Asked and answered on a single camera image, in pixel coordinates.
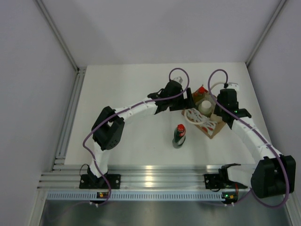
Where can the slotted cable duct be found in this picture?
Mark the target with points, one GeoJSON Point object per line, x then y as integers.
{"type": "Point", "coordinates": [137, 196]}

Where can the white jar with lid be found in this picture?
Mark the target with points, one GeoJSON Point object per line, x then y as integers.
{"type": "Point", "coordinates": [205, 108]}

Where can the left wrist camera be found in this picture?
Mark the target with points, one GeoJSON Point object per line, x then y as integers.
{"type": "Point", "coordinates": [178, 79]}

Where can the aluminium rail frame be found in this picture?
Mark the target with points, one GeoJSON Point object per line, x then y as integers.
{"type": "Point", "coordinates": [145, 158]}

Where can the left aluminium frame post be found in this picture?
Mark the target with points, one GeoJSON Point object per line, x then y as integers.
{"type": "Point", "coordinates": [55, 31]}

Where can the right aluminium frame post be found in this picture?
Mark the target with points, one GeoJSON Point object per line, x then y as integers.
{"type": "Point", "coordinates": [266, 29]}

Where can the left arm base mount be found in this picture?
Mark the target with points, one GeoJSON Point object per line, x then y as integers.
{"type": "Point", "coordinates": [90, 181]}

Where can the aluminium frame post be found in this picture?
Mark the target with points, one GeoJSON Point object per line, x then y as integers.
{"type": "Point", "coordinates": [55, 31]}
{"type": "Point", "coordinates": [266, 29]}

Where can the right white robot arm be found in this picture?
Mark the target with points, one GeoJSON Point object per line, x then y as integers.
{"type": "Point", "coordinates": [272, 173]}

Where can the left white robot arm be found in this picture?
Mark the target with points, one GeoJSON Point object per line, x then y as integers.
{"type": "Point", "coordinates": [108, 128]}

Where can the cream squeeze bottle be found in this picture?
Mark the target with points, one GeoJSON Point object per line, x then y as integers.
{"type": "Point", "coordinates": [216, 118]}

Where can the oil bottle red cap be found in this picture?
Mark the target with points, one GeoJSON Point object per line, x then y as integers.
{"type": "Point", "coordinates": [199, 94]}

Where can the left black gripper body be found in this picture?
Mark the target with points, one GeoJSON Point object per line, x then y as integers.
{"type": "Point", "coordinates": [177, 103]}

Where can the dark sauce bottle red cap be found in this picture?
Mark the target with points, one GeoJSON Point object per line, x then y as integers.
{"type": "Point", "coordinates": [179, 136]}

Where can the burlap canvas bag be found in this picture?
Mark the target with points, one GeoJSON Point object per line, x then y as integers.
{"type": "Point", "coordinates": [203, 123]}

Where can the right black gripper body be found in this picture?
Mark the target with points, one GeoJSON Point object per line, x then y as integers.
{"type": "Point", "coordinates": [218, 112]}

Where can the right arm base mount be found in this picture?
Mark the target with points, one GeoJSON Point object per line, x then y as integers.
{"type": "Point", "coordinates": [213, 182]}

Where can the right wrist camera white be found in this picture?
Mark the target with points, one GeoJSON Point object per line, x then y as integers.
{"type": "Point", "coordinates": [232, 85]}

